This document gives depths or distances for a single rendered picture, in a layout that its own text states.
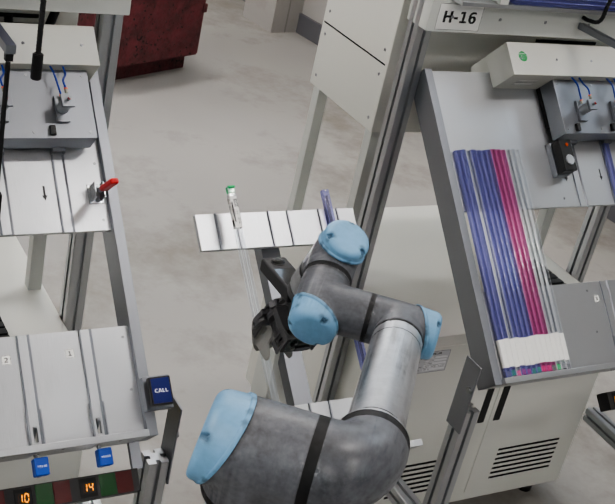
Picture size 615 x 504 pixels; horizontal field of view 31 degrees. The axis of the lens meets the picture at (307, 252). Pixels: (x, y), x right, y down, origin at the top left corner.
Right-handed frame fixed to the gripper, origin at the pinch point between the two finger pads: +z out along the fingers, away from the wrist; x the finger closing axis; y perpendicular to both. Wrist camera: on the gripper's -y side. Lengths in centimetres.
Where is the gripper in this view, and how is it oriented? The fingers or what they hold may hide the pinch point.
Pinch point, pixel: (262, 341)
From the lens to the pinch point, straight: 197.7
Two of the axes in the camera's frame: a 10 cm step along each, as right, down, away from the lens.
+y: 3.2, 8.2, -4.6
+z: -3.8, 5.6, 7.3
